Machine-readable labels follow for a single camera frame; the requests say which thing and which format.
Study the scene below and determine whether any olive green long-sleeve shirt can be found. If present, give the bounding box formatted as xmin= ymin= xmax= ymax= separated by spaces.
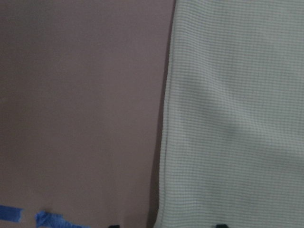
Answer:
xmin=155 ymin=0 xmax=304 ymax=228

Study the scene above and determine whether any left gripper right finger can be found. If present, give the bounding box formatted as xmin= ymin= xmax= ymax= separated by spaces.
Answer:
xmin=215 ymin=224 xmax=227 ymax=228

